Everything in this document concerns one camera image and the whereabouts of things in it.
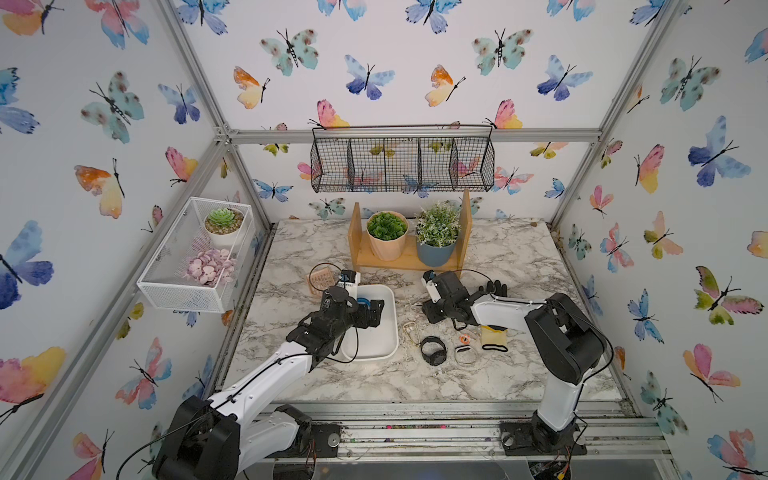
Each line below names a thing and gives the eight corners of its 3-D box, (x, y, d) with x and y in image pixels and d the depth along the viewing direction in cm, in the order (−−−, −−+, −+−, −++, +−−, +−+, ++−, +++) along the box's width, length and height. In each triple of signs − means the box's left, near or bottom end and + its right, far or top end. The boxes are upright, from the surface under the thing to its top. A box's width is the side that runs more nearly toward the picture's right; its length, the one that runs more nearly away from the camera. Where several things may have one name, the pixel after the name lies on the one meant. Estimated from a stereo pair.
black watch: (421, 366, 88) (422, 361, 85) (420, 341, 93) (420, 335, 89) (445, 366, 88) (447, 361, 85) (443, 341, 92) (444, 335, 89)
